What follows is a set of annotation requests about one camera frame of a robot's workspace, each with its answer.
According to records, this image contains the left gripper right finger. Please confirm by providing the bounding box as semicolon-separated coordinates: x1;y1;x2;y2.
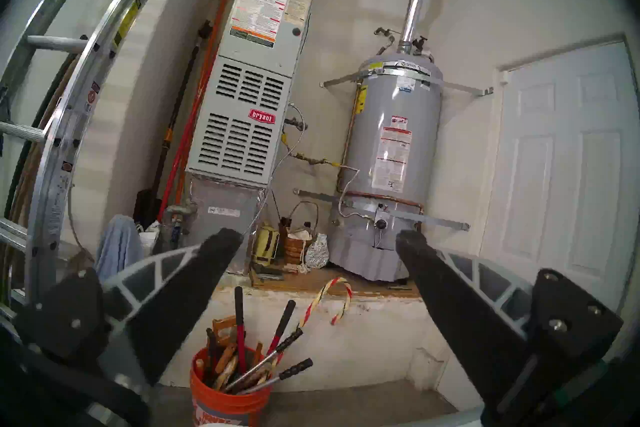
395;230;624;420

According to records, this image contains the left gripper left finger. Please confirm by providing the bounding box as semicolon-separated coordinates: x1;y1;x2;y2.
14;227;244;386

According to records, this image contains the blue cloth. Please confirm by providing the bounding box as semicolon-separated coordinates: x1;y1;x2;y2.
95;214;147;281

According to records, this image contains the yellow jug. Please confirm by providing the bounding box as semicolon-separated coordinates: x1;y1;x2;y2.
252;222;281;267

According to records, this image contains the orange bucket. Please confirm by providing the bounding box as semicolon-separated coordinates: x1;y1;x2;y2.
189;346;273;427

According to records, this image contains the steel tool with black grip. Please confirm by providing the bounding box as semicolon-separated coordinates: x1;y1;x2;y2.
224;327;304;392
239;357;314;395

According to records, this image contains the wooden platform board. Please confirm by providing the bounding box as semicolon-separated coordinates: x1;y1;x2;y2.
249;265;424;300

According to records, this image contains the striped candy cane decoration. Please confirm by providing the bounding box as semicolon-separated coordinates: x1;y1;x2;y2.
299;277;354;327

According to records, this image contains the crumpled aluminium foil bundle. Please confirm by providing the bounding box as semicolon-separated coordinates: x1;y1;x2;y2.
303;233;331;270

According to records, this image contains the grey water heater tank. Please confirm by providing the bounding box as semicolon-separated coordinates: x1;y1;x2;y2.
327;53;444;281

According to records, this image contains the white panel door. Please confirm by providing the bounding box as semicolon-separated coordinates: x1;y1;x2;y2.
479;41;640;311

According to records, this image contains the black pole with orange band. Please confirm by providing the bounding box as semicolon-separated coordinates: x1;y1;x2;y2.
134;20;214;227

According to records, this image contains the long red pole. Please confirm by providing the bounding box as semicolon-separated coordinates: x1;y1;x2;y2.
156;0;236;222

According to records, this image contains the grey Bryant furnace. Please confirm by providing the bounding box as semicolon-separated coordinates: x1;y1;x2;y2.
185;0;316;276

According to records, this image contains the gas pipe with yellow valve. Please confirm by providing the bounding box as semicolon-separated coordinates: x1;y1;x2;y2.
281;117;344;168

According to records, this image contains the aluminium extension ladder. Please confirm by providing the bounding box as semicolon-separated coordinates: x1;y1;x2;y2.
0;0;201;316

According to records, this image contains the wooden saw handle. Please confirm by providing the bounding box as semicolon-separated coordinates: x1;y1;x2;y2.
211;315;239;339

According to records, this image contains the black red tool handle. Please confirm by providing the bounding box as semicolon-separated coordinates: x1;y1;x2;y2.
266;299;297;356
234;286;249;374

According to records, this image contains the wide grey metal strap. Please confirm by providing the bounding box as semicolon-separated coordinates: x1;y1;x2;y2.
293;188;471;232

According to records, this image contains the wicker basket with handle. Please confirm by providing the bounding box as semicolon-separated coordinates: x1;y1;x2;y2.
283;201;320;265

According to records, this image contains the white flexible hose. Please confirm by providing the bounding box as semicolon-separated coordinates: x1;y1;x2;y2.
337;165;377;221

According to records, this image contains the thin grey metal strap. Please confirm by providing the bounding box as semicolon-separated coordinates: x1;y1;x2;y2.
320;65;495;97

